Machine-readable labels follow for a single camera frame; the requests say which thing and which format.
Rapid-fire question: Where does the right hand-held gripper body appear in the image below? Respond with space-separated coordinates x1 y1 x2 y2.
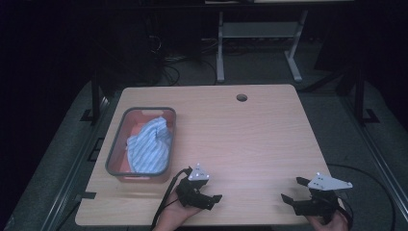
293 171 354 224

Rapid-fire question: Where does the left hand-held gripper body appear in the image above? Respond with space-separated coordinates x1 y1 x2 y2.
175 163 212 211

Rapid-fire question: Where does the person's right hand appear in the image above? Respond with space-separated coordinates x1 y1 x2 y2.
305 212 350 231

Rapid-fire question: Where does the person's left hand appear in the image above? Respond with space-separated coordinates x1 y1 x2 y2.
153 190 204 231

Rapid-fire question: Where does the blue striped cloth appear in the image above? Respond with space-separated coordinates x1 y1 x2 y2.
126 115 173 174

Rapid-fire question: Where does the pink basket with grey rim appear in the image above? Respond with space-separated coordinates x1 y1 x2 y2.
105 106 177 184

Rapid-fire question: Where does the grey metal stand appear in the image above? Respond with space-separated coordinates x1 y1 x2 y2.
216 9 310 84

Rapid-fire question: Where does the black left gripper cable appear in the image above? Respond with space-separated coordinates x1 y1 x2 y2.
149 167 193 231

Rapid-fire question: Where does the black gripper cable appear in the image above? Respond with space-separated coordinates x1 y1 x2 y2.
326 163 397 231
149 167 193 231

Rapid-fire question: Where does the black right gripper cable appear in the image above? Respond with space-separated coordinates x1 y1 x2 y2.
326 163 397 231

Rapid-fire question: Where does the aluminium floor rail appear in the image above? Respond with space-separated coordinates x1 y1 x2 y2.
341 94 408 215
39 94 112 231

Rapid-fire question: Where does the tangle of floor cables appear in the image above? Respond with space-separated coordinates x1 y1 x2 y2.
148 33 220 87

